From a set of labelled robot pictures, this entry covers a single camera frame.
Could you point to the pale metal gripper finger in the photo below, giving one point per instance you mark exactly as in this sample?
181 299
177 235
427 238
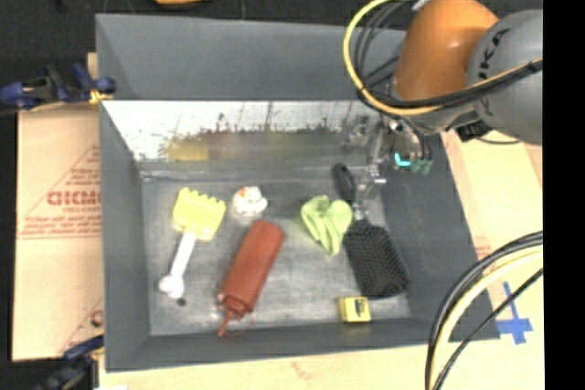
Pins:
368 178
371 195

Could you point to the light green cloth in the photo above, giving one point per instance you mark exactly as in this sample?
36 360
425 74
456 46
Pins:
326 219

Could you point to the black hairbrush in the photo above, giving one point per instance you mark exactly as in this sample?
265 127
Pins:
375 260

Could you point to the small yellow box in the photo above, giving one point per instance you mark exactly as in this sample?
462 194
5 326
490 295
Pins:
354 309

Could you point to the small white toy animal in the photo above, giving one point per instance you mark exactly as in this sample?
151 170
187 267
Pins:
249 201

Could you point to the red squeeze bottle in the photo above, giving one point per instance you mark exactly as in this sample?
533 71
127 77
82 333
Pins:
253 260

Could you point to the grey metal bin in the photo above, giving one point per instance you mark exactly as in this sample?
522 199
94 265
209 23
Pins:
228 59

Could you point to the brown cardboard board, red print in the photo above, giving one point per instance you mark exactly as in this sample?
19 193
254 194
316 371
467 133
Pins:
55 242

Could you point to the black cylinder on white bracket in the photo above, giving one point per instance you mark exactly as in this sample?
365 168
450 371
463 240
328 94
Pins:
471 131

